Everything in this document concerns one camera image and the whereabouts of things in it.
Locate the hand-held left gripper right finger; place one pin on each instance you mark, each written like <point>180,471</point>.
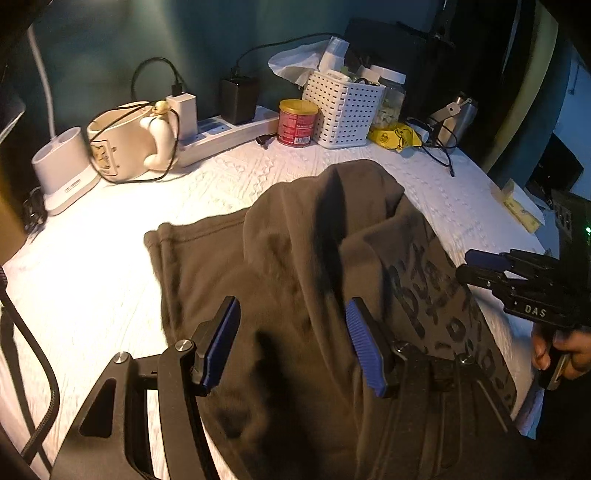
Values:
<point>364,350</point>

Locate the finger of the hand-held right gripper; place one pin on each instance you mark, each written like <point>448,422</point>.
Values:
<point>489,261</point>
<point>480,279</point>

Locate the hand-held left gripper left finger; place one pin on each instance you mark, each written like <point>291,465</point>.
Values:
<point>219,341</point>

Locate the brown printed t-shirt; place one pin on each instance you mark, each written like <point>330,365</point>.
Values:
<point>286,258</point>

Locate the person's right hand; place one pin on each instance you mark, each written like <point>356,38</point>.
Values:
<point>579,355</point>

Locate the yellow tissue pack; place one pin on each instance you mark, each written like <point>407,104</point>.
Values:
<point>521,207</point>

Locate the white textured table cover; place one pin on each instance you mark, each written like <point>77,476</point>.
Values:
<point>115,258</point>

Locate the steel travel mug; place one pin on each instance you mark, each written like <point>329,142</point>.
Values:
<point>466,115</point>

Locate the yellow snack packet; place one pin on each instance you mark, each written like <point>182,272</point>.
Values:
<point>392,137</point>

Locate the yellow curtain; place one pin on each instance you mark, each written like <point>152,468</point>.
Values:
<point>521,101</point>

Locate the clear jar with white lid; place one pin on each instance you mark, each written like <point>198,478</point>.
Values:
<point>392,101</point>

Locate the white power strip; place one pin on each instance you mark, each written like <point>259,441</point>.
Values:
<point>221,138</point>

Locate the white perforated plastic basket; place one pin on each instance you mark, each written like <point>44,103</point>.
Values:
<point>346,115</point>

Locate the small black plug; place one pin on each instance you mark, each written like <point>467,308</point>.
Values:
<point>267,142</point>

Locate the large cream mug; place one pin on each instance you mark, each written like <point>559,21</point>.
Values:
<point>124,147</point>

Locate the white charger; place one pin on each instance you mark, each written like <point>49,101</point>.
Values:
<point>182,115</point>

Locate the red tin can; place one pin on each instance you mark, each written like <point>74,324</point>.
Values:
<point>298,124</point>

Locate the white desk lamp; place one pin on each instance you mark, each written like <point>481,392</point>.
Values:
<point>64,166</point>

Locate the black charger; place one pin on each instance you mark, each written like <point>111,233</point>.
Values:
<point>239,101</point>

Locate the white bottle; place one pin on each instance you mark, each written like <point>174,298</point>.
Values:
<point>336,53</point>

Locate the crumpled white tissue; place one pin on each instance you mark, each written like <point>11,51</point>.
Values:
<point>291,64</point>

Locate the teal curtain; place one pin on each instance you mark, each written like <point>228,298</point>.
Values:
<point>115,37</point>

